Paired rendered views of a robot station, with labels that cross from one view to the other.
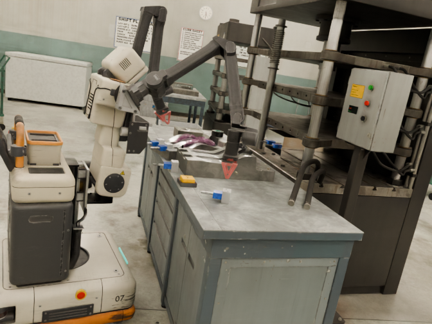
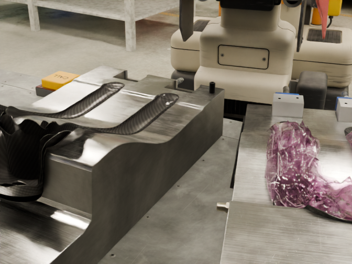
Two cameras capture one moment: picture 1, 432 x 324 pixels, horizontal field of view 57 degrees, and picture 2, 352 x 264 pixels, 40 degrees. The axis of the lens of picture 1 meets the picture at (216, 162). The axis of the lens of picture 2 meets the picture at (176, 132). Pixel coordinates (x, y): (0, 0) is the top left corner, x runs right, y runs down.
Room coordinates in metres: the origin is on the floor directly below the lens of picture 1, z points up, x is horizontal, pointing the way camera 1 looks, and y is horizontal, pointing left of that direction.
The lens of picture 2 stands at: (2.70, -0.36, 1.20)
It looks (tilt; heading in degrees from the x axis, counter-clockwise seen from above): 27 degrees down; 137
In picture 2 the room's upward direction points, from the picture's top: straight up
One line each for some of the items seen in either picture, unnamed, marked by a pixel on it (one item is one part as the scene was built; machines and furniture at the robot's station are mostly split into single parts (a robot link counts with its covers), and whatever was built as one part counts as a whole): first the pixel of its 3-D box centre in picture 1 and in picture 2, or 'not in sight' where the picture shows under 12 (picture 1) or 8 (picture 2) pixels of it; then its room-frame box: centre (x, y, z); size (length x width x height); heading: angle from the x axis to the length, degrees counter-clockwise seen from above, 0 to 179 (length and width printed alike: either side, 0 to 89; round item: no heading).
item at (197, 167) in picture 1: (225, 160); (74, 143); (2.15, -0.05, 0.87); 0.50 x 0.26 x 0.14; 109
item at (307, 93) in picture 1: (320, 104); not in sight; (2.99, -0.70, 1.20); 1.29 x 0.83 x 0.19; 19
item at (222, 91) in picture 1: (241, 85); not in sight; (7.15, -0.23, 1.03); 1.54 x 0.94 x 2.06; 11
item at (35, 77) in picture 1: (50, 80); not in sight; (8.25, 3.64, 0.47); 1.52 x 0.77 x 0.94; 101
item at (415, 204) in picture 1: (361, 147); not in sight; (3.15, -1.13, 0.90); 1.31 x 0.16 x 1.80; 19
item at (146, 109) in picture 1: (153, 108); not in sight; (8.64, 1.53, 0.16); 0.60 x 0.42 x 0.33; 97
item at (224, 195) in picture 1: (215, 194); not in sight; (1.67, -0.02, 0.83); 0.13 x 0.05 x 0.05; 88
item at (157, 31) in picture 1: (155, 48); not in sight; (2.29, 0.43, 1.40); 0.11 x 0.06 x 0.43; 30
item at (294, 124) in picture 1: (314, 135); not in sight; (2.99, -0.70, 0.96); 1.29 x 0.83 x 0.18; 19
